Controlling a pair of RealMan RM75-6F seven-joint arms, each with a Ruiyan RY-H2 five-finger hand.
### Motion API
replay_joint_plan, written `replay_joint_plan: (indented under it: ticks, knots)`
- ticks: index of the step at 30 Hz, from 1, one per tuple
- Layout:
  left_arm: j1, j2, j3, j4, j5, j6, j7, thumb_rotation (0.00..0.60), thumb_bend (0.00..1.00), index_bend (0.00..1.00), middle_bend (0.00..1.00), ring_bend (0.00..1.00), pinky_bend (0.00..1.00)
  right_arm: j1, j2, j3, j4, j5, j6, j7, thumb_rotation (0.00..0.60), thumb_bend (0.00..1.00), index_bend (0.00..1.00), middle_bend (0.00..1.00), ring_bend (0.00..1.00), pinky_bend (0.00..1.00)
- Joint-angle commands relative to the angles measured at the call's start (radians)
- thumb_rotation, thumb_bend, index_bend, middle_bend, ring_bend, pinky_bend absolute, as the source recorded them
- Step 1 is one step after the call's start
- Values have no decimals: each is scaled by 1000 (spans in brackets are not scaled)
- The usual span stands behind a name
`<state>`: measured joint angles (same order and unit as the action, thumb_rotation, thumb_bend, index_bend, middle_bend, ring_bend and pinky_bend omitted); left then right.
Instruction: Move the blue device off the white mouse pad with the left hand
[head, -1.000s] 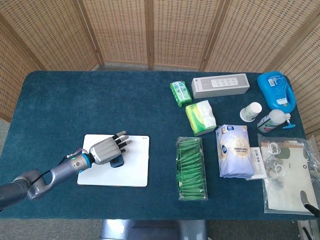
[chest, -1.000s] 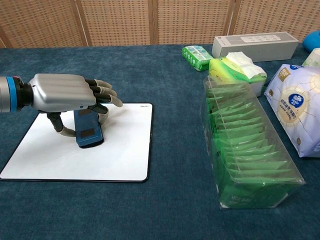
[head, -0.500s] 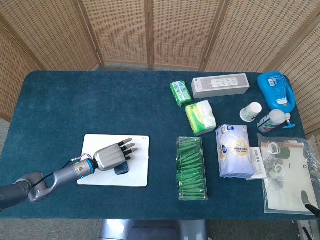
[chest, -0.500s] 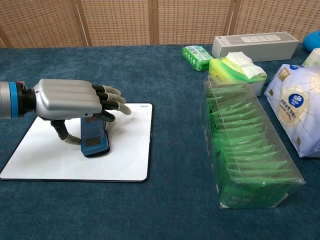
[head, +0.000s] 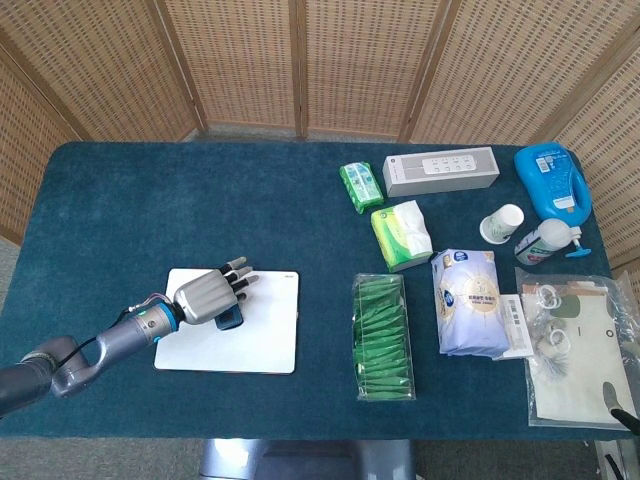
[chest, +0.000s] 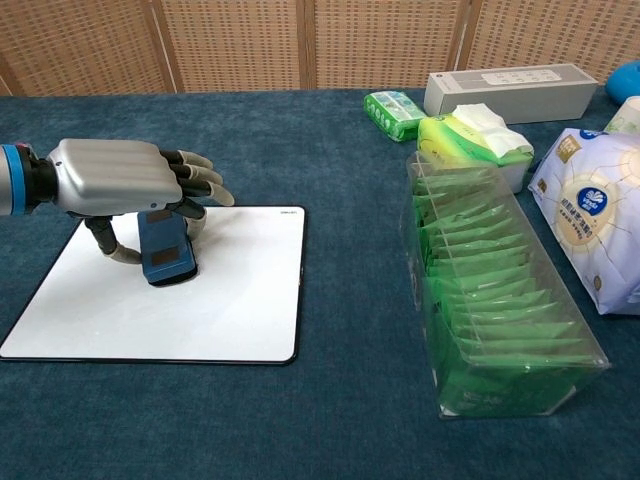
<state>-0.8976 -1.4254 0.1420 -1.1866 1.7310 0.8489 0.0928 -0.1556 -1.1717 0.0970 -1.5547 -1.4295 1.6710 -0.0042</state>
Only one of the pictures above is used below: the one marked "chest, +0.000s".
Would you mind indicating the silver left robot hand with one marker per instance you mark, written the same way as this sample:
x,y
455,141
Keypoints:
x,y
117,175

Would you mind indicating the blue board eraser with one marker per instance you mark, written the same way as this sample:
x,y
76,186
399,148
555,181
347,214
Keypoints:
x,y
165,250

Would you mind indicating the white writing board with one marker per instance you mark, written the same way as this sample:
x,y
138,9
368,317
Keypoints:
x,y
240,300

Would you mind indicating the wicker folding screen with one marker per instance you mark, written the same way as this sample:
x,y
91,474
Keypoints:
x,y
240,45

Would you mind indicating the green wet wipes pack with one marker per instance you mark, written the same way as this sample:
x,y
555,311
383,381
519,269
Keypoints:
x,y
392,112

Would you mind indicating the blue table cloth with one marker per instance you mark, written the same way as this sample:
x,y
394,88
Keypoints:
x,y
300,425

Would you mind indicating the green yellow tissue pack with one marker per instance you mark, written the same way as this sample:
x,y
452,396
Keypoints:
x,y
480,135

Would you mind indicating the clear box of green sachets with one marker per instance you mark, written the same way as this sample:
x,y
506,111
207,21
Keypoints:
x,y
500,310

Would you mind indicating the grey power strip box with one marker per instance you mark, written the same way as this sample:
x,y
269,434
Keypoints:
x,y
525,95

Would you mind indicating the white blue tissue pack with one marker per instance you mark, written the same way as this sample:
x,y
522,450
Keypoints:
x,y
595,215

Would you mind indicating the blue detergent bottle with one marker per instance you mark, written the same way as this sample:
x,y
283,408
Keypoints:
x,y
625,80

